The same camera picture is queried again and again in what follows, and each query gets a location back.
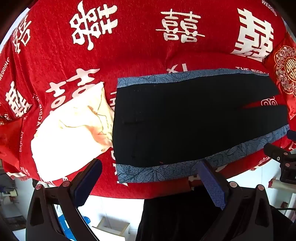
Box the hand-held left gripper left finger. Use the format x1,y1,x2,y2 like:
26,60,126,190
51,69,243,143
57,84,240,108
26,159,103,241

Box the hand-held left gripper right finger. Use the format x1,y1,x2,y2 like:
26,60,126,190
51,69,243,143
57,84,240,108
195,160,281,241

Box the black pants with blue trim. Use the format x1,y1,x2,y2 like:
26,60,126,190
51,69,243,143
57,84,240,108
112,68,290,184

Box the cream cloth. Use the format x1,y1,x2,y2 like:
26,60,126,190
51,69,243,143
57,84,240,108
31,82,115,181

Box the blue plastic container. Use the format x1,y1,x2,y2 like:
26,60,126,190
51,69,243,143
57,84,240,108
54,204,92,241

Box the white box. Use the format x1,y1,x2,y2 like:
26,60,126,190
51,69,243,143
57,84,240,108
92,217,131,237

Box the person's dark clothing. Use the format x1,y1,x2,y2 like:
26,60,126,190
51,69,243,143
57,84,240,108
135,185,296,241

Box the red pillow with gold pattern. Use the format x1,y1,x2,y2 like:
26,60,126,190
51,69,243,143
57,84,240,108
264,31,296,121

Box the red printed blanket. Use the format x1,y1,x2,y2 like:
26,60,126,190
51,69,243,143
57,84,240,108
0,0,296,200

